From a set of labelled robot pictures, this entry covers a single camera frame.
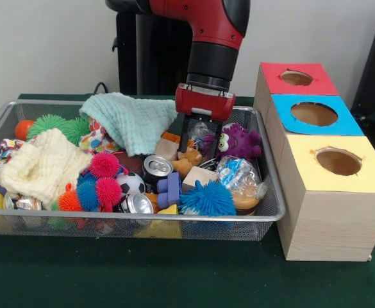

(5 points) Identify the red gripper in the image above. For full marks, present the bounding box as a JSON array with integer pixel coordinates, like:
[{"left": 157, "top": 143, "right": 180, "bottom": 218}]
[{"left": 174, "top": 82, "right": 237, "bottom": 160}]

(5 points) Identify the small tan plush toy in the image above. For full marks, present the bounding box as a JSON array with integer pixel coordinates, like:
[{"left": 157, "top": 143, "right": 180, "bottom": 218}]
[{"left": 171, "top": 148, "right": 204, "bottom": 179}]

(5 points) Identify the mint green waffle cloth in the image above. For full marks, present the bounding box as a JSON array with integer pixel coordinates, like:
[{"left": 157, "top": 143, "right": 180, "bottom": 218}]
[{"left": 79, "top": 92, "right": 178, "bottom": 158}]

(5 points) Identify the wooden box with three holes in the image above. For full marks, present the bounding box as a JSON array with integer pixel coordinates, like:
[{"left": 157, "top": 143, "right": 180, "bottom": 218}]
[{"left": 253, "top": 62, "right": 375, "bottom": 262}]

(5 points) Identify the purple spiky monster toy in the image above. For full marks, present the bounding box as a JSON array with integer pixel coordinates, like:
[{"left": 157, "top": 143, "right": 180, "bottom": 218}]
[{"left": 203, "top": 123, "right": 263, "bottom": 161}]

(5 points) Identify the crushed clear plastic bottle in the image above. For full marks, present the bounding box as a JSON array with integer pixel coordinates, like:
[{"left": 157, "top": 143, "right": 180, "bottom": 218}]
[{"left": 215, "top": 155, "right": 269, "bottom": 200}]

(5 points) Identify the blue spiky rubber ball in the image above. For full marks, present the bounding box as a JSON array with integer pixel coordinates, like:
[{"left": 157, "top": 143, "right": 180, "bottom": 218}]
[{"left": 178, "top": 180, "right": 238, "bottom": 216}]

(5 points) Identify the tan toy burger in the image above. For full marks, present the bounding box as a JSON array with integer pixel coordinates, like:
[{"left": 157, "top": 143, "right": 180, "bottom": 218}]
[{"left": 231, "top": 192, "right": 260, "bottom": 216}]

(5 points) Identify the green spiky rubber ball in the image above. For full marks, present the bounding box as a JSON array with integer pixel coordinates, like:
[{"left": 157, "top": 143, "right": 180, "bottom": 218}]
[
  {"left": 60, "top": 117, "right": 92, "bottom": 146},
  {"left": 26, "top": 114, "right": 67, "bottom": 141}
]

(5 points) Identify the cream waffle cloth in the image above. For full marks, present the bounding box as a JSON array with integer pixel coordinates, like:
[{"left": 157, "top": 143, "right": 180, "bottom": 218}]
[{"left": 0, "top": 128, "right": 94, "bottom": 209}]

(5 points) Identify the orange smooth ball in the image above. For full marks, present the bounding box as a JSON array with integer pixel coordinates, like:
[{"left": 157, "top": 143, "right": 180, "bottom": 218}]
[{"left": 13, "top": 119, "right": 36, "bottom": 141}]

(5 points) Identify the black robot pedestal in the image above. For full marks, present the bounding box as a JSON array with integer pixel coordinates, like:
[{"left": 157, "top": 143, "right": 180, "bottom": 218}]
[{"left": 105, "top": 0, "right": 196, "bottom": 97}]

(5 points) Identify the silver wire mesh bin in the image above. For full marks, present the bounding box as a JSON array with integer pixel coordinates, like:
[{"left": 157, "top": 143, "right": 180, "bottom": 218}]
[{"left": 0, "top": 99, "right": 287, "bottom": 242}]

